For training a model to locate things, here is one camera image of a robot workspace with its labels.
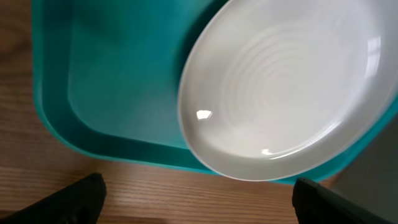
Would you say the grey plate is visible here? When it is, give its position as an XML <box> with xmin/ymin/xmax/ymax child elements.
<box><xmin>178</xmin><ymin>0</ymin><xmax>397</xmax><ymax>182</ymax></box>

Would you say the teal serving tray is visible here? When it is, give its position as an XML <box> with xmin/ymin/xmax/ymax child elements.
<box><xmin>32</xmin><ymin>0</ymin><xmax>397</xmax><ymax>184</ymax></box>

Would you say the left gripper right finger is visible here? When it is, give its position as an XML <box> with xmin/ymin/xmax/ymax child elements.
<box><xmin>292</xmin><ymin>177</ymin><xmax>397</xmax><ymax>224</ymax></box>

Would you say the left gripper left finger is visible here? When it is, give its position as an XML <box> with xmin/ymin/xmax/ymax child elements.
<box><xmin>1</xmin><ymin>173</ymin><xmax>106</xmax><ymax>224</ymax></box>

